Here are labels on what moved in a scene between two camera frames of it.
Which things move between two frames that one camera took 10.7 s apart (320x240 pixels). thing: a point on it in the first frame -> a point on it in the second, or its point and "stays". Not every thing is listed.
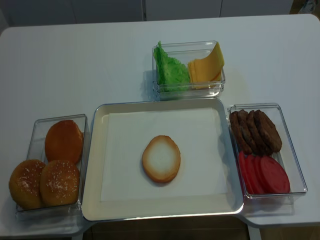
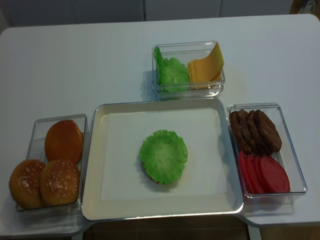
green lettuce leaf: x=164 y=66 -> x=163 y=154
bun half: x=161 y=159 -> x=149 y=182
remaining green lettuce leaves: x=174 y=76 stays
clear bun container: x=52 y=185 stays
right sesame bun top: x=59 y=183 stays
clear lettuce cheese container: x=187 y=70 stays
